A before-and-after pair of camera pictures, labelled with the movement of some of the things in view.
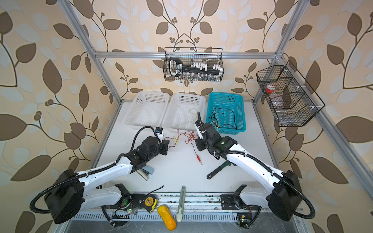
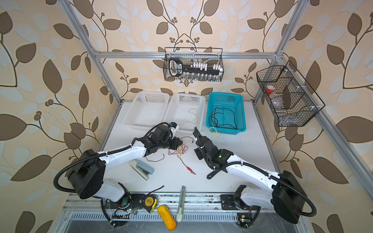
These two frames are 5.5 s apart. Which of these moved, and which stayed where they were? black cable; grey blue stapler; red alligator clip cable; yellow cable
Moved: red alligator clip cable
Stayed: yellow cable; grey blue stapler; black cable
